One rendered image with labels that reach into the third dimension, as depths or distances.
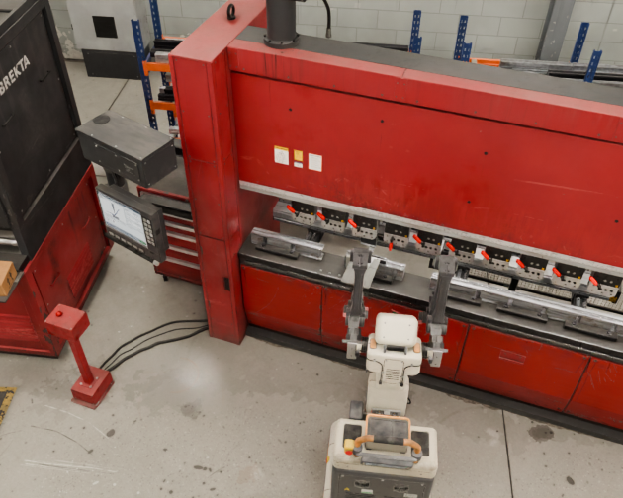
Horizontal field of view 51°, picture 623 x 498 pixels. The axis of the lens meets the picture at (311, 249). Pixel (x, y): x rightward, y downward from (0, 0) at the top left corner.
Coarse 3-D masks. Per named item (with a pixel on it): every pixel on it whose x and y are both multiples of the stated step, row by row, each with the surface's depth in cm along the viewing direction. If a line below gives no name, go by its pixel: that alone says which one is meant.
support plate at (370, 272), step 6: (348, 264) 414; (372, 264) 414; (378, 264) 414; (348, 270) 410; (366, 270) 410; (372, 270) 410; (348, 276) 406; (366, 276) 406; (372, 276) 406; (342, 282) 403; (348, 282) 402; (366, 282) 402; (366, 288) 400
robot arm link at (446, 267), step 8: (440, 256) 329; (448, 256) 329; (440, 264) 326; (448, 264) 326; (440, 272) 323; (448, 272) 323; (440, 280) 327; (448, 280) 326; (440, 288) 329; (448, 288) 329; (440, 296) 332; (440, 304) 335; (440, 312) 337; (432, 320) 342; (440, 320) 340
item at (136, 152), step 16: (112, 112) 365; (80, 128) 352; (96, 128) 352; (112, 128) 352; (128, 128) 352; (144, 128) 353; (96, 144) 349; (112, 144) 342; (128, 144) 342; (144, 144) 342; (160, 144) 342; (96, 160) 359; (112, 160) 349; (128, 160) 339; (144, 160) 335; (160, 160) 345; (176, 160) 356; (112, 176) 379; (128, 176) 349; (144, 176) 340; (160, 176) 350
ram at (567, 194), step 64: (256, 128) 379; (320, 128) 364; (384, 128) 350; (448, 128) 337; (512, 128) 325; (320, 192) 394; (384, 192) 378; (448, 192) 363; (512, 192) 349; (576, 192) 336; (576, 256) 362
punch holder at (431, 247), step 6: (420, 234) 389; (426, 234) 387; (432, 234) 386; (438, 234) 384; (426, 240) 390; (432, 240) 389; (438, 240) 387; (420, 246) 394; (426, 246) 395; (432, 246) 391; (438, 246) 390; (426, 252) 396; (432, 252) 394; (438, 252) 393
